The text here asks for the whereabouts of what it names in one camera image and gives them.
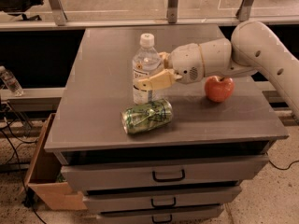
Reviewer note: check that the bottom grey drawer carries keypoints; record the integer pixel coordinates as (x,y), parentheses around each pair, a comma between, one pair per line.
(161,216)

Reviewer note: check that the red apple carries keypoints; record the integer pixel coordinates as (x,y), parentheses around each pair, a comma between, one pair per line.
(218,89)

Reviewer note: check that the grey drawer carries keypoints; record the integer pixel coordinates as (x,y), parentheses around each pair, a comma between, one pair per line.
(161,216)
(143,174)
(158,199)

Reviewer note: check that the brown cardboard box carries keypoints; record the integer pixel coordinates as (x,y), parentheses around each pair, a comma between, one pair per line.
(42,175)

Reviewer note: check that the left metal window bracket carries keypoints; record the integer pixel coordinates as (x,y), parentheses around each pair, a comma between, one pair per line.
(58,12)

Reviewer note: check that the clear plastic water bottle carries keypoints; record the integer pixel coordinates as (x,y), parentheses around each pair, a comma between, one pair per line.
(146,61)

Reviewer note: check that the small bottle on ledge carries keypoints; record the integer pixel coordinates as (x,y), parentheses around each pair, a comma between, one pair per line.
(10,81)

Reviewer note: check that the crushed green soda can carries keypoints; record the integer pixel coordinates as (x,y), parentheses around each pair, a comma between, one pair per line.
(146,117)

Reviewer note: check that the metal window bracket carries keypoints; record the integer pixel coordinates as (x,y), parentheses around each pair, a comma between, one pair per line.
(244,10)
(58,12)
(172,11)

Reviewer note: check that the right metal window bracket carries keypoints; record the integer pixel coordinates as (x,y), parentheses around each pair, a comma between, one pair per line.
(244,10)

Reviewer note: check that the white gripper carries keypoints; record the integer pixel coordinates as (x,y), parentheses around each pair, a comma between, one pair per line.
(186,63)

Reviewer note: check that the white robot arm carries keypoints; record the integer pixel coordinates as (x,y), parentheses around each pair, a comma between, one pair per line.
(252,48)

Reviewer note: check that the middle grey drawer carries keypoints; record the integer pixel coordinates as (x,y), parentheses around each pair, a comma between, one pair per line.
(158,199)

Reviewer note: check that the top grey drawer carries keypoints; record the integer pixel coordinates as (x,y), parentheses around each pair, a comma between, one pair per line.
(143,174)

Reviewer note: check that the grey drawer cabinet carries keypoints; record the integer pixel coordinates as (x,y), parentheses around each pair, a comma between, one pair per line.
(87,128)

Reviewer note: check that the middle metal window bracket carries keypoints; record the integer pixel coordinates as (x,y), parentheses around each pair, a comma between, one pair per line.
(172,11)

